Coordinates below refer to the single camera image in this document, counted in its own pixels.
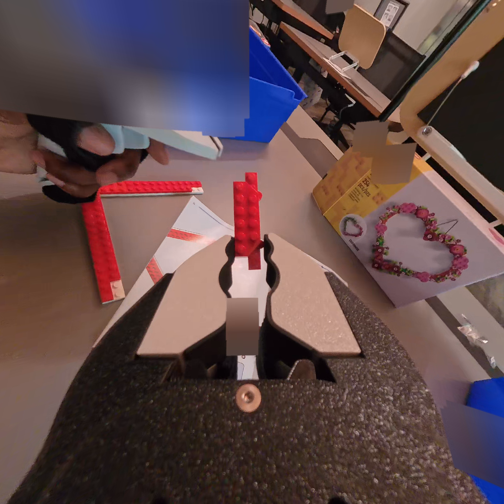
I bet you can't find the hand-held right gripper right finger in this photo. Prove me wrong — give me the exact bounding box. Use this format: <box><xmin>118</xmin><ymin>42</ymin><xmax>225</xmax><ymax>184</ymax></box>
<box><xmin>258</xmin><ymin>233</ymin><xmax>363</xmax><ymax>359</ymax></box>

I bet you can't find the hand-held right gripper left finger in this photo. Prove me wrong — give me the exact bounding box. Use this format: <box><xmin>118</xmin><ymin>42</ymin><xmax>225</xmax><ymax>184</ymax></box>
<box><xmin>136</xmin><ymin>235</ymin><xmax>237</xmax><ymax>359</ymax></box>

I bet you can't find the small red brick assembly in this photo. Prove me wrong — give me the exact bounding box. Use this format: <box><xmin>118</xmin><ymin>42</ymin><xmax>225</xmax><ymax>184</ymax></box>
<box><xmin>232</xmin><ymin>172</ymin><xmax>264</xmax><ymax>271</ymax></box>

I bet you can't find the red brick corner frame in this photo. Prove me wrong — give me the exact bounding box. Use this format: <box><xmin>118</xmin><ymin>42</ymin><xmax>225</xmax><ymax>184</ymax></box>
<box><xmin>81</xmin><ymin>180</ymin><xmax>204</xmax><ymax>305</ymax></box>

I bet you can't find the person's left hand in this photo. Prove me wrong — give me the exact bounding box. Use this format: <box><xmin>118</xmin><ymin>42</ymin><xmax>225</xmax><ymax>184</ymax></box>
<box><xmin>0</xmin><ymin>110</ymin><xmax>170</xmax><ymax>198</ymax></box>

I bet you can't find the white instruction booklet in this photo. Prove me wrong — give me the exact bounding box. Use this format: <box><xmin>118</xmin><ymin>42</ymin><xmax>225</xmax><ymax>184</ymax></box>
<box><xmin>92</xmin><ymin>196</ymin><xmax>349</xmax><ymax>380</ymax></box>

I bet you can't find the blue plastic bin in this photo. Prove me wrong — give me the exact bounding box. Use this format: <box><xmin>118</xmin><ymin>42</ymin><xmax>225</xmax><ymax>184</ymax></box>
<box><xmin>205</xmin><ymin>25</ymin><xmax>308</xmax><ymax>143</ymax></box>
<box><xmin>466</xmin><ymin>377</ymin><xmax>504</xmax><ymax>504</ymax></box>

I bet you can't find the heart wreath toy box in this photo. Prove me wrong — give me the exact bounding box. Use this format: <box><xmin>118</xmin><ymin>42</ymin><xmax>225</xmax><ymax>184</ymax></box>
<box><xmin>312</xmin><ymin>146</ymin><xmax>504</xmax><ymax>308</ymax></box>

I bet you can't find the clear plastic wrapper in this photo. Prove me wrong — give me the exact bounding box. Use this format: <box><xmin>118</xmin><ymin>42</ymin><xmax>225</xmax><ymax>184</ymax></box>
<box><xmin>457</xmin><ymin>313</ymin><xmax>497</xmax><ymax>369</ymax></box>

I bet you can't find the wooden top table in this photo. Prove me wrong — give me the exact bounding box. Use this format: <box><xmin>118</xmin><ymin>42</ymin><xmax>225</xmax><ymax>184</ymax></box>
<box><xmin>279</xmin><ymin>22</ymin><xmax>391</xmax><ymax>117</ymax></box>
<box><xmin>271</xmin><ymin>0</ymin><xmax>335</xmax><ymax>41</ymax></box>

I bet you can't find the clear acrylic stand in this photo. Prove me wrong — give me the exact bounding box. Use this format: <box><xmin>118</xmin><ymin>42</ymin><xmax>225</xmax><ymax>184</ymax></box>
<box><xmin>329</xmin><ymin>50</ymin><xmax>361</xmax><ymax>74</ymax></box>

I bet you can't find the beige plywood chair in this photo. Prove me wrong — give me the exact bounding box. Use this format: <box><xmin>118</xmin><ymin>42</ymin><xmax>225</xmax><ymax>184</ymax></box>
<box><xmin>338</xmin><ymin>5</ymin><xmax>386</xmax><ymax>70</ymax></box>

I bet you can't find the black cabinet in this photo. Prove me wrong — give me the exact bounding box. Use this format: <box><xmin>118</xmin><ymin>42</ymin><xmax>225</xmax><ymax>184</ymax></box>
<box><xmin>358</xmin><ymin>29</ymin><xmax>427</xmax><ymax>102</ymax></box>

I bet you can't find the black panel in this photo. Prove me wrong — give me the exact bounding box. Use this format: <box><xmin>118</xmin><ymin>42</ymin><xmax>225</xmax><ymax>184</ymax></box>
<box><xmin>417</xmin><ymin>49</ymin><xmax>504</xmax><ymax>223</ymax></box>

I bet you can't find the black picture frame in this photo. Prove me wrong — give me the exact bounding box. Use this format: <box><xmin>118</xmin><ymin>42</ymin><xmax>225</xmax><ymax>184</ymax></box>
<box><xmin>374</xmin><ymin>0</ymin><xmax>411</xmax><ymax>31</ymax></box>

